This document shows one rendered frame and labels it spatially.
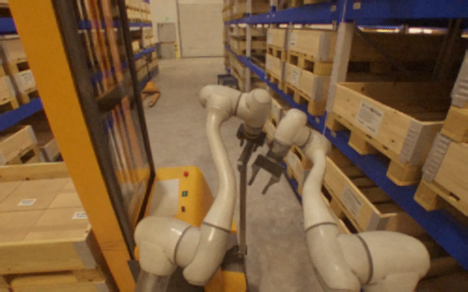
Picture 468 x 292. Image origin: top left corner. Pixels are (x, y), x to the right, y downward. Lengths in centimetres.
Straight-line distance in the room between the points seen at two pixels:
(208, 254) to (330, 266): 34
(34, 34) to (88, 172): 54
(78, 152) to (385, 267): 111
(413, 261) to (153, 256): 74
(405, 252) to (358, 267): 14
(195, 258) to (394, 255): 54
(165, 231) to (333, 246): 50
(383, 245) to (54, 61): 115
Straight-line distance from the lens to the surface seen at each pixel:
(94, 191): 119
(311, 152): 106
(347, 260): 70
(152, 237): 83
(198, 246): 77
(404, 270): 78
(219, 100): 91
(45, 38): 101
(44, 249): 150
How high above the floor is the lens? 189
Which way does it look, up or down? 28 degrees down
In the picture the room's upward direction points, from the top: straight up
